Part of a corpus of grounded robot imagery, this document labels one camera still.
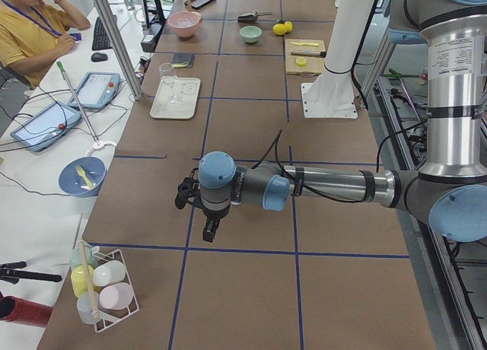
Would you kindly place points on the blue bowl with fork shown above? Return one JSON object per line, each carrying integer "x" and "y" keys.
{"x": 71, "y": 183}

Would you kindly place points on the black tray at far end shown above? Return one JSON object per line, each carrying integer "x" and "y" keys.
{"x": 199, "y": 4}

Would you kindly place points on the white cup in rack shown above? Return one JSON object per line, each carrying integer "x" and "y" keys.
{"x": 109, "y": 273}

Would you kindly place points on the aluminium frame post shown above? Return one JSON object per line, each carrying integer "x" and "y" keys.
{"x": 116, "y": 41}

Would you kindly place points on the pink bowl of ice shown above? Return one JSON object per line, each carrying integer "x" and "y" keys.
{"x": 185, "y": 23}

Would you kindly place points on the near blue teach pendant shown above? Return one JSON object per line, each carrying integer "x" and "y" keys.
{"x": 45, "y": 128}

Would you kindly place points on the pale blue cup in rack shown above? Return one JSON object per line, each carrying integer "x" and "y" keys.
{"x": 84, "y": 309}

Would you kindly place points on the green cup in rack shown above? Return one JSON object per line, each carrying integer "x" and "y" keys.
{"x": 75, "y": 258}

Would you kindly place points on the yellow plastic fork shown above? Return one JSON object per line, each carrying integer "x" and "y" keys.
{"x": 81, "y": 172}

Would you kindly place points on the clear wine glass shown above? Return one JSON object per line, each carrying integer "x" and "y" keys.
{"x": 168, "y": 76}

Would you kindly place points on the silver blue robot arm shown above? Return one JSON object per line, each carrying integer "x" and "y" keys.
{"x": 448, "y": 192}

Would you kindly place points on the grey folded cloth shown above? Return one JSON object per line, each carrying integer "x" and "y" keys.
{"x": 182, "y": 60}

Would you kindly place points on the far blue teach pendant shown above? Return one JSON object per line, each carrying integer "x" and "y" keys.
{"x": 97, "y": 89}

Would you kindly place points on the black keyboard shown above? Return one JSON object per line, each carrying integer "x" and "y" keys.
{"x": 101, "y": 40}

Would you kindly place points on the blue teach pendant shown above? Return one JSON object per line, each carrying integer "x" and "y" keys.
{"x": 97, "y": 89}
{"x": 45, "y": 128}

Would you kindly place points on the white wire cup rack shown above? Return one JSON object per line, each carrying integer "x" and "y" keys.
{"x": 108, "y": 318}

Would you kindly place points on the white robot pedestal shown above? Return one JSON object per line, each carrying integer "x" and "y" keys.
{"x": 331, "y": 95}

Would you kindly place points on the yellow plastic knife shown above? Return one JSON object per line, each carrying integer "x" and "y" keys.
{"x": 304, "y": 43}

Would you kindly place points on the half lemon slice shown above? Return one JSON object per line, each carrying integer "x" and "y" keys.
{"x": 301, "y": 61}

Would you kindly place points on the yellow cup in rack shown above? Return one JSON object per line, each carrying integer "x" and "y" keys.
{"x": 79, "y": 284}

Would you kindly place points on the green ceramic bowl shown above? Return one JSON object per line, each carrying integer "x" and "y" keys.
{"x": 250, "y": 34}

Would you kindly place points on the cream bear serving tray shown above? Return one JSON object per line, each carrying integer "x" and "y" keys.
{"x": 187, "y": 90}

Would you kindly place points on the wooden cutting board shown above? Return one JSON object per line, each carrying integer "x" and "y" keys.
{"x": 314, "y": 66}

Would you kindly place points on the black computer mouse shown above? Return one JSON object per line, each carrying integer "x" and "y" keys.
{"x": 99, "y": 57}

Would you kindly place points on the yellow lemon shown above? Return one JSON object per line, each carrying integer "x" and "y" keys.
{"x": 288, "y": 26}
{"x": 279, "y": 29}

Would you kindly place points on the metal rod green tip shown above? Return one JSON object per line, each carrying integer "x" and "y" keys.
{"x": 96, "y": 144}

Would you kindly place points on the pink cup in rack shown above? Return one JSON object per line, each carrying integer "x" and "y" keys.
{"x": 117, "y": 296}

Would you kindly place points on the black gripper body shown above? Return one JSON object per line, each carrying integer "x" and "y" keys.
{"x": 213, "y": 215}

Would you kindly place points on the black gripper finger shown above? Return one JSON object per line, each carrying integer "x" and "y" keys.
{"x": 210, "y": 230}

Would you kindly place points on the seated person yellow shirt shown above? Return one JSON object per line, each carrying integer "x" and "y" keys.
{"x": 35, "y": 33}

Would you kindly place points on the metal ice scoop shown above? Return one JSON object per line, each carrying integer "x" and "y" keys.
{"x": 251, "y": 16}

